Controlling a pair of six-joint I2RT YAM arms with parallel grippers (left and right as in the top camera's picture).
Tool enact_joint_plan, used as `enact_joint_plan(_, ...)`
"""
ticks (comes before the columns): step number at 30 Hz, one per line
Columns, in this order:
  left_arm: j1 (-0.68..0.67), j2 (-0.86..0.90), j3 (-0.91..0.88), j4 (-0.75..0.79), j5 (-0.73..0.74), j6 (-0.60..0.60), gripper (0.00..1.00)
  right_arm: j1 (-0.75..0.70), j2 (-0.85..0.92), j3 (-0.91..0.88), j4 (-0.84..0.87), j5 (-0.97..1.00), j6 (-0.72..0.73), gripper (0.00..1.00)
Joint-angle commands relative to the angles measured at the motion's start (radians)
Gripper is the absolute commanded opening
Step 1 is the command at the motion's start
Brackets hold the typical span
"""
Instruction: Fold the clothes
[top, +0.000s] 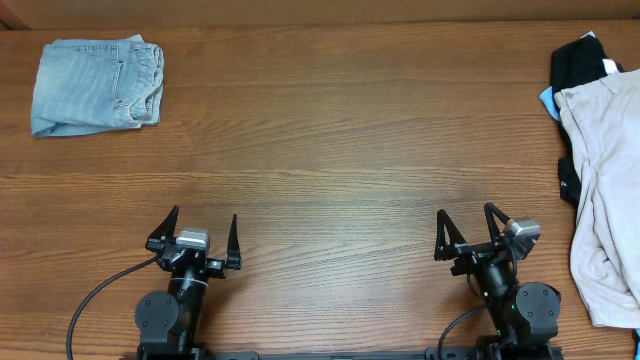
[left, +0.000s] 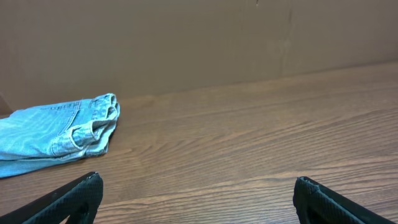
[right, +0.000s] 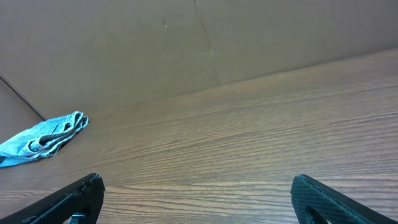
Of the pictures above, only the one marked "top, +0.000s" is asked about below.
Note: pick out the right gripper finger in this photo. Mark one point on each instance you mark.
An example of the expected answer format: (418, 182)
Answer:
(448, 235)
(492, 214)

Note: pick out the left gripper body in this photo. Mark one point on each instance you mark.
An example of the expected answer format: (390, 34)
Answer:
(187, 256)

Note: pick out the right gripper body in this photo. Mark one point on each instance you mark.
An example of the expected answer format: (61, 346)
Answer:
(475, 255)

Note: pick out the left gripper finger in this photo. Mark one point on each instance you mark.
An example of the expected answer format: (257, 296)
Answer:
(167, 227)
(233, 248)

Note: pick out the beige khaki shorts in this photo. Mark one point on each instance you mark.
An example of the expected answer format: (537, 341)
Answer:
(601, 119)

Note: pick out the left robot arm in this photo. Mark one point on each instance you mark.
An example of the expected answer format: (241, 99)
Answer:
(168, 320)

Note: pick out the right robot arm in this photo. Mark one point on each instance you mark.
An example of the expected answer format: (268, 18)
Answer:
(524, 315)

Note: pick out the light blue garment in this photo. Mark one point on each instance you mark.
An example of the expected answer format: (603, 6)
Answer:
(547, 99)

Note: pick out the folded light blue jeans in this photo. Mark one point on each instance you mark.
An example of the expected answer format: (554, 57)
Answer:
(88, 86)

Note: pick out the black garment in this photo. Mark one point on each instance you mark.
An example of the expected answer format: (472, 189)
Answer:
(577, 63)

